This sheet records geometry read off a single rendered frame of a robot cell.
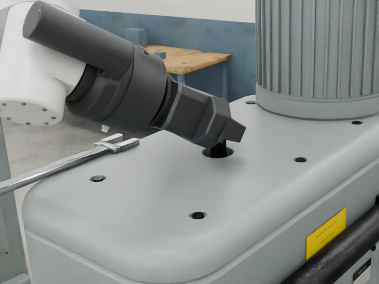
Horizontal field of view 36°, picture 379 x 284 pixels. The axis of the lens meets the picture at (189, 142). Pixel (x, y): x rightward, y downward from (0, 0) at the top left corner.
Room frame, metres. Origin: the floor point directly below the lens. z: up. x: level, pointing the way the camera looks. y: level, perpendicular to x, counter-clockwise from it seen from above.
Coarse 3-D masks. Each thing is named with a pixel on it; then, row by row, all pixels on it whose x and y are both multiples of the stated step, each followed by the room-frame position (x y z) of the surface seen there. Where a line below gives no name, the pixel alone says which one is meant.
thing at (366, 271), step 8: (376, 248) 0.71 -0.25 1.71; (368, 256) 0.69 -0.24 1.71; (376, 256) 0.71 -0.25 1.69; (360, 264) 0.68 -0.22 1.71; (368, 264) 0.69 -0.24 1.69; (376, 264) 0.72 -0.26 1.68; (352, 272) 0.66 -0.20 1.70; (360, 272) 0.68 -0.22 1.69; (368, 272) 0.69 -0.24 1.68; (344, 280) 0.64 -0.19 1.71; (352, 280) 0.66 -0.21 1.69; (360, 280) 0.68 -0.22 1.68; (368, 280) 0.70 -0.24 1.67
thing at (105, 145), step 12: (96, 144) 0.68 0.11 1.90; (108, 144) 0.68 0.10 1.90; (120, 144) 0.68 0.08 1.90; (132, 144) 0.68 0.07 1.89; (72, 156) 0.64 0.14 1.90; (84, 156) 0.64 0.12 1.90; (96, 156) 0.65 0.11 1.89; (36, 168) 0.61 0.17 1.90; (48, 168) 0.61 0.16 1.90; (60, 168) 0.61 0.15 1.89; (12, 180) 0.58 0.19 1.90; (24, 180) 0.58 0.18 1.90; (36, 180) 0.59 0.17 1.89; (0, 192) 0.56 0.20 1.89
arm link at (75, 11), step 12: (0, 0) 0.57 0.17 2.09; (12, 0) 0.56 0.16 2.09; (24, 0) 0.55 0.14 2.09; (36, 0) 0.55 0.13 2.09; (48, 0) 0.55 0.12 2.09; (60, 0) 0.55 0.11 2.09; (72, 0) 0.57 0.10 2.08; (0, 12) 0.57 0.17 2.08; (72, 12) 0.56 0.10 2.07; (0, 24) 0.58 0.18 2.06; (0, 36) 0.59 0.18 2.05; (0, 48) 0.61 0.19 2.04
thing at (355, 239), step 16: (352, 224) 0.61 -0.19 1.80; (368, 224) 0.61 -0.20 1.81; (336, 240) 0.57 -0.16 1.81; (352, 240) 0.57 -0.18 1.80; (368, 240) 0.59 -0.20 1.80; (320, 256) 0.54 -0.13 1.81; (336, 256) 0.55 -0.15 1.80; (352, 256) 0.56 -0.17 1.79; (304, 272) 0.51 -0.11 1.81; (320, 272) 0.52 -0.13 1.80; (336, 272) 0.53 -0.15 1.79
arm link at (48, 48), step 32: (32, 32) 0.49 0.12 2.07; (64, 32) 0.50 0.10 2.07; (96, 32) 0.52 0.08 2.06; (0, 64) 0.52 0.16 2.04; (32, 64) 0.51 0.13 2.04; (64, 64) 0.52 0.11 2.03; (96, 64) 0.52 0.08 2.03; (128, 64) 0.53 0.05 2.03; (0, 96) 0.49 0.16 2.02; (32, 96) 0.49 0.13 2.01; (64, 96) 0.52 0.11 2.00; (96, 96) 0.53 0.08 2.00
